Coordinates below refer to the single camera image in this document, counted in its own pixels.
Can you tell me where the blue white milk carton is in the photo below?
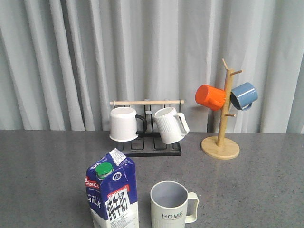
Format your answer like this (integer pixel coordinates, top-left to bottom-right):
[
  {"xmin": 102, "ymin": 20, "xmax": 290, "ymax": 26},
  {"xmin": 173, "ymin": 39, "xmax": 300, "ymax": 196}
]
[{"xmin": 85, "ymin": 148, "xmax": 139, "ymax": 228}]

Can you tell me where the cream HOME mug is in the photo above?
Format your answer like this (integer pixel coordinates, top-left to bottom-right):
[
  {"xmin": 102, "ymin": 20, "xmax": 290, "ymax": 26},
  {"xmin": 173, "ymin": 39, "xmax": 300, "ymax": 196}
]
[{"xmin": 150, "ymin": 180, "xmax": 200, "ymax": 228}]

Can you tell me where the white ribbed mug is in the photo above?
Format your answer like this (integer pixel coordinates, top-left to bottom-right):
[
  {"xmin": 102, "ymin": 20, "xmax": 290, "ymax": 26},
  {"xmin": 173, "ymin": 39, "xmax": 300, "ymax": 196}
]
[{"xmin": 153, "ymin": 107, "xmax": 190, "ymax": 144}]

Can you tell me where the orange mug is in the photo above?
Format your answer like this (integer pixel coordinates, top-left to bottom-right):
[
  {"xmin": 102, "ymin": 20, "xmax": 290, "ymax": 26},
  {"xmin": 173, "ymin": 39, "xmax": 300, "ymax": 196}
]
[{"xmin": 195, "ymin": 85, "xmax": 226, "ymax": 111}]

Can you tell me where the wooden mug tree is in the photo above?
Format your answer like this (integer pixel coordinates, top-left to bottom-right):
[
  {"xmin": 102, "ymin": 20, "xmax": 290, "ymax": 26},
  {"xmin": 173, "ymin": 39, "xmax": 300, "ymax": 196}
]
[{"xmin": 200, "ymin": 59, "xmax": 243, "ymax": 160}]

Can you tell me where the blue mug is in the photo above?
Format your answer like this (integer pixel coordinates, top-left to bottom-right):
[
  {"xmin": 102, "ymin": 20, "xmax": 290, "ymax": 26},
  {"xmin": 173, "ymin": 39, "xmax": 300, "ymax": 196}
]
[{"xmin": 230, "ymin": 82, "xmax": 258, "ymax": 111}]

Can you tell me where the grey curtain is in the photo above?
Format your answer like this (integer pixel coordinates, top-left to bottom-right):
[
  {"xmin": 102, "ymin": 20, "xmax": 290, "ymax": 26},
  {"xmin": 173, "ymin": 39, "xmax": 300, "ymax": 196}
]
[{"xmin": 0, "ymin": 0, "xmax": 304, "ymax": 133}]

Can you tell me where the white mug black handle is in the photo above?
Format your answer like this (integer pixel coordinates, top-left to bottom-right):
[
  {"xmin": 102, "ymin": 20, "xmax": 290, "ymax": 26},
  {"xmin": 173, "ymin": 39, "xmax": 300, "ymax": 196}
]
[{"xmin": 109, "ymin": 107, "xmax": 147, "ymax": 142}]

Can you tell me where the black wire mug rack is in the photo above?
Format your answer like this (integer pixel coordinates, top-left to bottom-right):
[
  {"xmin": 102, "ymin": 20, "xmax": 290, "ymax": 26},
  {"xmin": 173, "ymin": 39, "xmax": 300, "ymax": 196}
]
[{"xmin": 110, "ymin": 99, "xmax": 184, "ymax": 157}]

